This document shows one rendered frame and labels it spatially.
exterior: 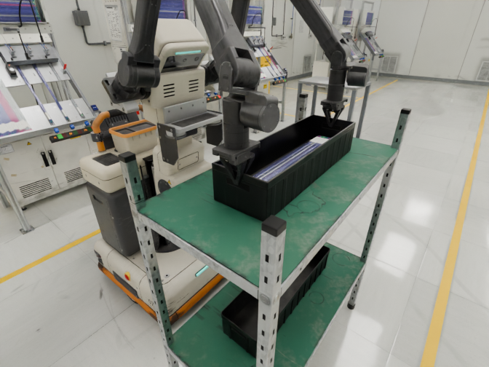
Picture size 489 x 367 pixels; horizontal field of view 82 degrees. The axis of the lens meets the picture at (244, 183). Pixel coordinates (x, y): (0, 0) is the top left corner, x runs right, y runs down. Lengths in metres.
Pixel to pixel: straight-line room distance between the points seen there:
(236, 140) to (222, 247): 0.23
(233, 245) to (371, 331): 1.24
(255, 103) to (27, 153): 2.44
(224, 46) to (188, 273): 1.16
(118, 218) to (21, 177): 1.50
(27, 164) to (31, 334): 1.41
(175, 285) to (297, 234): 0.93
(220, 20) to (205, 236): 0.45
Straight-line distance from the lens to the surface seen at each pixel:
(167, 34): 1.09
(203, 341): 1.20
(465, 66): 9.89
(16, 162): 2.84
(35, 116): 2.56
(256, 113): 0.54
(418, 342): 1.81
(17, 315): 2.08
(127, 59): 0.93
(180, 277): 1.50
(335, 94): 1.09
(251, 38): 4.50
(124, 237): 1.56
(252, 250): 0.61
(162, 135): 1.13
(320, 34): 1.07
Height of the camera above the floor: 1.37
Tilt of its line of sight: 29 degrees down
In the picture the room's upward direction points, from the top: straight up
